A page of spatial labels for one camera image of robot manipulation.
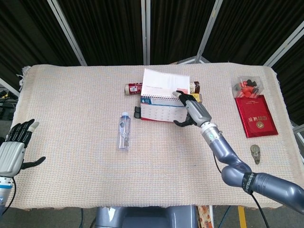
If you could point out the aluminium screen frame post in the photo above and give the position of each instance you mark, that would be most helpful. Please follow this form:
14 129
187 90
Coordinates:
67 33
285 45
209 31
145 31

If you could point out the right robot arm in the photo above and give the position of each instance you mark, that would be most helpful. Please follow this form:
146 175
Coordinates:
228 159

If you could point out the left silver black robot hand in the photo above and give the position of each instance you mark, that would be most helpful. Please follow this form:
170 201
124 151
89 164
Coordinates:
10 154

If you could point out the red certificate booklet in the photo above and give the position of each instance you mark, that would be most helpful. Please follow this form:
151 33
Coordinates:
255 116

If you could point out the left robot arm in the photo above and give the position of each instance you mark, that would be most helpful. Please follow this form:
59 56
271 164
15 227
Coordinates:
3 192

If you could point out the gold wrapped packet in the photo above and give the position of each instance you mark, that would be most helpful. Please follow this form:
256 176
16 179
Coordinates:
197 97

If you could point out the clear plastic water bottle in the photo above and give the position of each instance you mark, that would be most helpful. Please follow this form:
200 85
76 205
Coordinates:
124 133

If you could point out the white red desk calendar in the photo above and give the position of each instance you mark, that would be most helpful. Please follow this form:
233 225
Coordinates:
164 95

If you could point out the beige woven tablecloth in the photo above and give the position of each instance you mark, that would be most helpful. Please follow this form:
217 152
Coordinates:
71 154

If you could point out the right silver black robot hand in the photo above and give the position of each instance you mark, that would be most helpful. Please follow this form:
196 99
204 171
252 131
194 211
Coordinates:
198 111

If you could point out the red snack tube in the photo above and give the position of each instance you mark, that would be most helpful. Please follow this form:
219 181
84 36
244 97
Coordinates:
133 88

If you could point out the clear box of clips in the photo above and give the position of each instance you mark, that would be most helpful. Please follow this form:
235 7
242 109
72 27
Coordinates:
247 86

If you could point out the grey robot torso base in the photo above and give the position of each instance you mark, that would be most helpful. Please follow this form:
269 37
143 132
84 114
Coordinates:
147 217

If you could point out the brown patterned snack tube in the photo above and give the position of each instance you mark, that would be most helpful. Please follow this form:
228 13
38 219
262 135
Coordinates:
194 87

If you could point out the black binder clip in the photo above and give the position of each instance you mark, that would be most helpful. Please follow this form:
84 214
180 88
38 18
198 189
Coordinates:
137 112

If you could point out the orange patterned box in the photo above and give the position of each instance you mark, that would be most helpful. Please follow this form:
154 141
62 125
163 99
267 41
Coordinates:
205 217

